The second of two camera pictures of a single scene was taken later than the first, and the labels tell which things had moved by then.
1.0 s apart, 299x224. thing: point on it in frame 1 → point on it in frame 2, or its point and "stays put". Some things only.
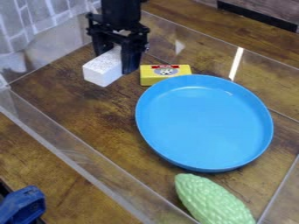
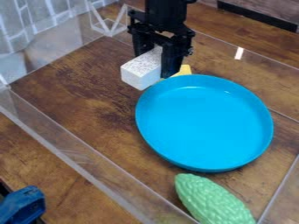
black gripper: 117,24 → 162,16
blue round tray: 205,122 stays put
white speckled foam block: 104,68 → 141,72
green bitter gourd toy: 207,203 stays put
